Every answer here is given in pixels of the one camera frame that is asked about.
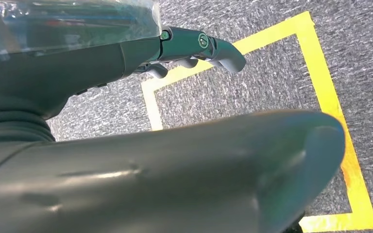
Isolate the yellow floor tape square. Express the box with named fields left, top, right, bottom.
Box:
left=140, top=11, right=373, bottom=233

